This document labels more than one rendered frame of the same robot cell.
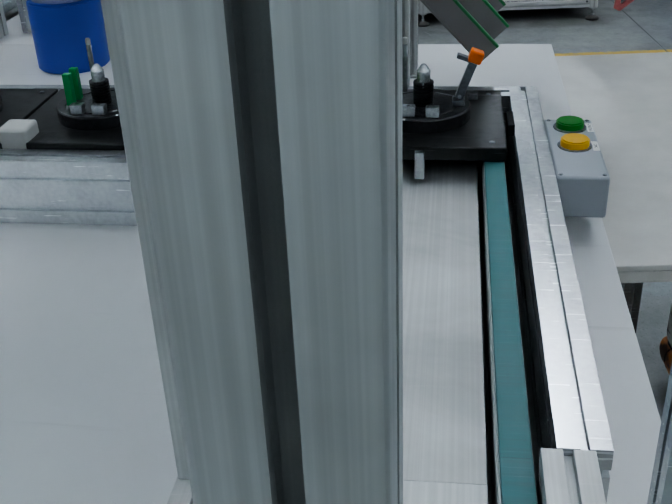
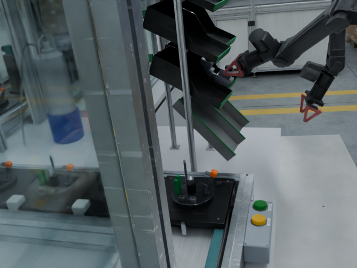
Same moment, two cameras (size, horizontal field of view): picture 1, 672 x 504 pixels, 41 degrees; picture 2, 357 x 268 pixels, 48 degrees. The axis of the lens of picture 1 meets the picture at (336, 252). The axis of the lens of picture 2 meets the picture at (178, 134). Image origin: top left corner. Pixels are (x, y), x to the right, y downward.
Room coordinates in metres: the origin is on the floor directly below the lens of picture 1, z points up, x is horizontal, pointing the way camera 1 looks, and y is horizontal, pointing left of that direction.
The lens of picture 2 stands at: (0.24, -0.28, 1.71)
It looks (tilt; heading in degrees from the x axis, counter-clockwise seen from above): 26 degrees down; 9
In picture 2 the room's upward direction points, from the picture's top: 7 degrees counter-clockwise
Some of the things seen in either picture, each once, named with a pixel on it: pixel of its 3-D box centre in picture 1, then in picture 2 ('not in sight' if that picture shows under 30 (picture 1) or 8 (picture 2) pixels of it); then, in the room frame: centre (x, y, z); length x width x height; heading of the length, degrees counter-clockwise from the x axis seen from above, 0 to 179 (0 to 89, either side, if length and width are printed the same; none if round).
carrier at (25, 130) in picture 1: (99, 88); not in sight; (1.37, 0.36, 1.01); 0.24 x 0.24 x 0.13; 82
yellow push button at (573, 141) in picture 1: (574, 144); (258, 220); (1.18, -0.34, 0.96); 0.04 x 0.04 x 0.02
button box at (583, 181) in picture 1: (572, 164); (258, 229); (1.18, -0.34, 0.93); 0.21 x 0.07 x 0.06; 172
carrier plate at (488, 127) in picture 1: (423, 122); (192, 199); (1.30, -0.14, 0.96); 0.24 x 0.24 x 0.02; 82
